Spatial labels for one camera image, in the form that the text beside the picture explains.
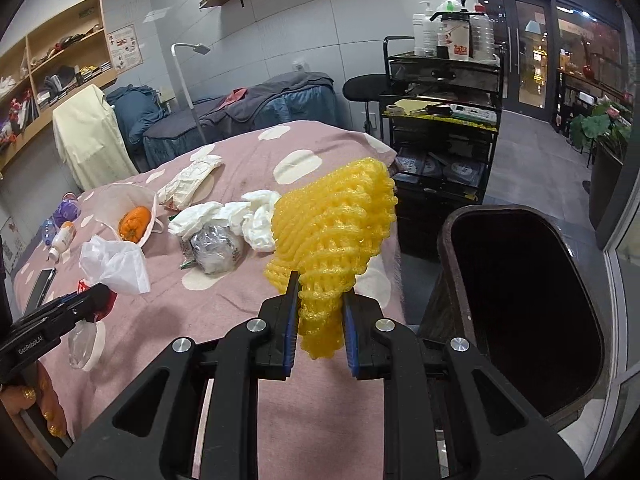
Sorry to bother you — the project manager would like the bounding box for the smartphone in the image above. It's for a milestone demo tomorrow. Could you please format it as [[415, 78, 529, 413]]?
[[24, 267, 57, 311]]

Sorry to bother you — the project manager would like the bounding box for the white floor lamp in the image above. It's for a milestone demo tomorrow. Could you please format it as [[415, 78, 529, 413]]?
[[171, 42, 211, 146]]

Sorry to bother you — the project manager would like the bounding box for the green snack wrapper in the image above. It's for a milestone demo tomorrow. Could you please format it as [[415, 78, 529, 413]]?
[[177, 237, 196, 271]]

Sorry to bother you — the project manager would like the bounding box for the white plastic bag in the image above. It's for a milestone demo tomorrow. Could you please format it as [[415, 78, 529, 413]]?
[[79, 235, 151, 296]]

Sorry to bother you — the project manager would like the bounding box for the clear plastic bottle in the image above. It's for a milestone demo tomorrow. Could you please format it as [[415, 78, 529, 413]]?
[[36, 217, 57, 247]]

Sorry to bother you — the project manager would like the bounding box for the orange fruit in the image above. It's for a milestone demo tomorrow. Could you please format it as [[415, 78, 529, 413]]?
[[118, 206, 152, 243]]

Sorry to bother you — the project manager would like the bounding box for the black round stool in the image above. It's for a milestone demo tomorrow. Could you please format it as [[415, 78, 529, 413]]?
[[342, 74, 386, 136]]

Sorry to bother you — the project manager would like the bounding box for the crumpled white paper bag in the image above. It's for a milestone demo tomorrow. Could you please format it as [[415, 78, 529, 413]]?
[[157, 155, 223, 211]]

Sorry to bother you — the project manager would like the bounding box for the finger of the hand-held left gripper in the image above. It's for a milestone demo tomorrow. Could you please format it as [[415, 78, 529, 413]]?
[[30, 283, 117, 332]]

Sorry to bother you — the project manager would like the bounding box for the row of dark printed boxes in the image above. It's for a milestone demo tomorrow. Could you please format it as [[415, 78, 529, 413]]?
[[397, 152, 486, 188]]

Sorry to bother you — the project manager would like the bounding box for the potted green plant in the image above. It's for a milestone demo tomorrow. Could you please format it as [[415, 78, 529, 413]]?
[[570, 100, 633, 233]]

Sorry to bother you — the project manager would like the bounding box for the black metal cart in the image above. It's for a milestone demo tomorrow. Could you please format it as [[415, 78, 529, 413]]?
[[378, 36, 502, 261]]

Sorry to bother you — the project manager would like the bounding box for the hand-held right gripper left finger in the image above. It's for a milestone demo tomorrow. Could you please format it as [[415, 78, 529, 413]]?
[[57, 270, 303, 480]]

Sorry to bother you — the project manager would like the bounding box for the white container red label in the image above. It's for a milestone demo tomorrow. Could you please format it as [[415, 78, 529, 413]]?
[[439, 10, 473, 62]]

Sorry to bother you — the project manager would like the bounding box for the person's left hand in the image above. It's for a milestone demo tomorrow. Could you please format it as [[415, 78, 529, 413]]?
[[0, 361, 76, 456]]

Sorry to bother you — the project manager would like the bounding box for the clear plastic cup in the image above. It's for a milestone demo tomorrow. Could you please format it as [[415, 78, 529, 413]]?
[[67, 317, 107, 372]]

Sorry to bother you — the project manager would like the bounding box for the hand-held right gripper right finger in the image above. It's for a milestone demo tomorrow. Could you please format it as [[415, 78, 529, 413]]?
[[341, 290, 586, 480]]

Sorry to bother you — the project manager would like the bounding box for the white bottle orange label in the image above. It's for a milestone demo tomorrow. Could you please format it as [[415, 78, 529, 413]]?
[[47, 221, 78, 262]]

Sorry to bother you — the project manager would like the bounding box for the large clear plastic jug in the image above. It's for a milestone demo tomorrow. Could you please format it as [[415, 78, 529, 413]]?
[[469, 0, 498, 62]]

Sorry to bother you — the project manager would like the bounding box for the grey covered massage bed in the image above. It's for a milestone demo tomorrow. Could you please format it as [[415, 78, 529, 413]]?
[[142, 71, 337, 171]]

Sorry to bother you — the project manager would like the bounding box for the crumpled white tissue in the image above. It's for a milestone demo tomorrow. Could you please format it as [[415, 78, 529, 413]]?
[[240, 190, 283, 253], [167, 201, 236, 241]]

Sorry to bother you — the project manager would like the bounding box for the dark brown trash bin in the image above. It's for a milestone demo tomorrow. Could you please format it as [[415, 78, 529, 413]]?
[[417, 204, 621, 431]]

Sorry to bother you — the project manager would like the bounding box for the pink spotted blanket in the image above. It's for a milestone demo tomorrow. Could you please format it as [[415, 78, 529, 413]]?
[[10, 120, 406, 480]]

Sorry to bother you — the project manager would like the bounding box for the yellow foam fruit net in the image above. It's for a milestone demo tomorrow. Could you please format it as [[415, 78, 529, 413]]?
[[264, 157, 398, 361]]

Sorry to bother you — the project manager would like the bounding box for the purple bottle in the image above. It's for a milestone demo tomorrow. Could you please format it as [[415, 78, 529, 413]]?
[[52, 199, 81, 228]]

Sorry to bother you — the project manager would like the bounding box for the clear crumpled plastic bag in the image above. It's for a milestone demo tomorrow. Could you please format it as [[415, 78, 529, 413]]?
[[190, 225, 246, 276]]

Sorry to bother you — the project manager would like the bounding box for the wooden shelf cabinet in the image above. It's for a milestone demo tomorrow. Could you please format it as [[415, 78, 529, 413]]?
[[0, 0, 118, 173]]

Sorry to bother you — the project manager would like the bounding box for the glass double door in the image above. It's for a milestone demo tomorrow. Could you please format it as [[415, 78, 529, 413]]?
[[482, 0, 556, 111]]

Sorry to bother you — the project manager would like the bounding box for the red vase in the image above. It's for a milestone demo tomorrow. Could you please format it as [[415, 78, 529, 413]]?
[[580, 37, 597, 79]]

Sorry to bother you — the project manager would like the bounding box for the cream coat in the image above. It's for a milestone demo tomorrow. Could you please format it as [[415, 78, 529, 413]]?
[[52, 84, 140, 192]]

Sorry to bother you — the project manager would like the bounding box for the dark blue cloth pile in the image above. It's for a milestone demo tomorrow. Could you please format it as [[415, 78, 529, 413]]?
[[106, 84, 166, 146]]

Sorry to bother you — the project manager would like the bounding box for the yellow paper sheet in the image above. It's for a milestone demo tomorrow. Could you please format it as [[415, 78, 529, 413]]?
[[395, 100, 441, 117]]

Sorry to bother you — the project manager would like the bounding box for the wall poster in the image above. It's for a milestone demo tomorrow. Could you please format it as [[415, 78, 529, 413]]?
[[106, 25, 143, 72]]

